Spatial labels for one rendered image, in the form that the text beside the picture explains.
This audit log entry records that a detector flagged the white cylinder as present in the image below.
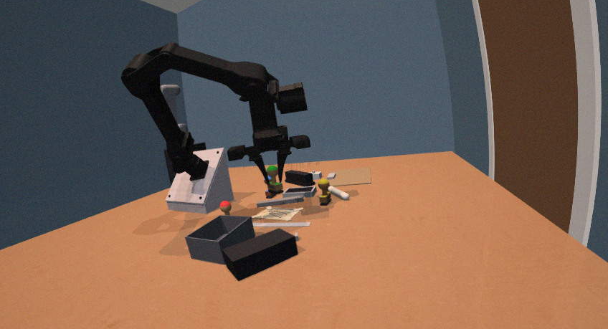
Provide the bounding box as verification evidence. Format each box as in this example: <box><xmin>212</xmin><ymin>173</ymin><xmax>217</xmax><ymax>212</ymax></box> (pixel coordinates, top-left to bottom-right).
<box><xmin>327</xmin><ymin>186</ymin><xmax>350</xmax><ymax>200</ymax></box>

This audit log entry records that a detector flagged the cream inspection card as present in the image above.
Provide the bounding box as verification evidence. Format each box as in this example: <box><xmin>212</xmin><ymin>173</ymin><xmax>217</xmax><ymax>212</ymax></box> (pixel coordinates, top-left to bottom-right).
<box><xmin>252</xmin><ymin>206</ymin><xmax>303</xmax><ymax>221</ymax></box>

